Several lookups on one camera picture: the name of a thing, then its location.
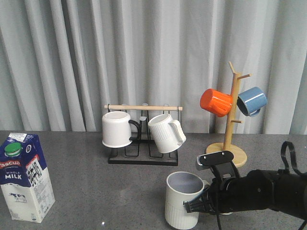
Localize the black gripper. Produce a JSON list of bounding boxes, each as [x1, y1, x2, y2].
[[183, 178, 249, 214]]

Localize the cream ribbed cup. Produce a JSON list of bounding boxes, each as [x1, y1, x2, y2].
[[165, 172, 209, 230]]

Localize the blue white milk carton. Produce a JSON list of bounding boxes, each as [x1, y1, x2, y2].
[[0, 133, 55, 223]]

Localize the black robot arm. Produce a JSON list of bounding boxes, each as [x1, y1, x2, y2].
[[184, 170, 307, 220]]

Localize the wooden mug tree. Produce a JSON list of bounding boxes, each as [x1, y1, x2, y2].
[[205, 61, 251, 168]]

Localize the white ribbed mug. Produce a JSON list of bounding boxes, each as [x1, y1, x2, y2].
[[148, 114, 186, 154]]

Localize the orange mug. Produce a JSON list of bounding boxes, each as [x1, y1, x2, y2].
[[200, 89, 233, 117]]

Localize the blue mug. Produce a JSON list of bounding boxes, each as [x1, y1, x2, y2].
[[237, 87, 267, 117]]

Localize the grey curtain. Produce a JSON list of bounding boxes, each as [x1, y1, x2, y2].
[[0, 0, 307, 134]]

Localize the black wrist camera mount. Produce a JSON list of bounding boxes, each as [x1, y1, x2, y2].
[[196, 150, 240, 184]]

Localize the black wire mug rack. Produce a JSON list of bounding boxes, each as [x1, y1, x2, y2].
[[104, 103, 183, 166]]

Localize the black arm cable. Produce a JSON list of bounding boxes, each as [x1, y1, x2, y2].
[[280, 141, 303, 177]]

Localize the white mug black handle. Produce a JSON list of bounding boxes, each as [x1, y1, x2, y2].
[[102, 111, 141, 148]]

